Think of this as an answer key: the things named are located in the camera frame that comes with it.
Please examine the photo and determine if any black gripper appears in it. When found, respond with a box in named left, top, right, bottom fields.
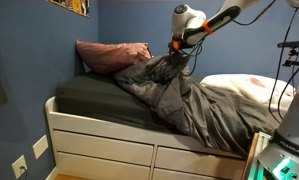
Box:
left=169, top=49, right=191, bottom=67

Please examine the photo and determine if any grey blanket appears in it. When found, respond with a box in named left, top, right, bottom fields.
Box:
left=112, top=53, right=287, bottom=158

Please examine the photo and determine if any mauve pink pillow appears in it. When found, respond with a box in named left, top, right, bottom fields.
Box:
left=75, top=39, right=153, bottom=75

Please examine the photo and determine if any white fluffy duvet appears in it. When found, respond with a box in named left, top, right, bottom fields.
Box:
left=199, top=73, right=297, bottom=113

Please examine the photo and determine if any dark sheeted mattress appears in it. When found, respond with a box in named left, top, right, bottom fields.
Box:
left=54, top=72, right=187, bottom=134

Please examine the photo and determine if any basketball players poster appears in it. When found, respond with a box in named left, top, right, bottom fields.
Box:
left=47, top=0, right=90, bottom=18

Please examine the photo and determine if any wooden board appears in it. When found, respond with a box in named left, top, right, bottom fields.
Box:
left=241, top=132, right=260, bottom=180

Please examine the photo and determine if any white baseboard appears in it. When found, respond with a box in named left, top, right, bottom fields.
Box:
left=44, top=167, right=58, bottom=180

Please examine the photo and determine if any orange cable clip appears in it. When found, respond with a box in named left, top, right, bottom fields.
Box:
left=201, top=20, right=213, bottom=35
left=171, top=39, right=181, bottom=52

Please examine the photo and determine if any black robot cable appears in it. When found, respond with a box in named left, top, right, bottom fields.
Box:
left=168, top=0, right=299, bottom=124

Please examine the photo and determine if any black camera on stand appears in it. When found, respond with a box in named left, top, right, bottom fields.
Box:
left=277, top=39, right=299, bottom=111

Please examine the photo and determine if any white bed frame with drawers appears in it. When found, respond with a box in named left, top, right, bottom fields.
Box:
left=43, top=96, right=248, bottom=180

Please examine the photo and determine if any white metal frame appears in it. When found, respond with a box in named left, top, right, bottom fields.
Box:
left=253, top=130, right=273, bottom=180

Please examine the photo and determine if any white blank wall plate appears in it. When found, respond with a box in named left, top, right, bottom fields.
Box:
left=32, top=134, right=49, bottom=160

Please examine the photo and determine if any white wall outlet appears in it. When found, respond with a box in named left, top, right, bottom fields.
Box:
left=11, top=155, right=28, bottom=180

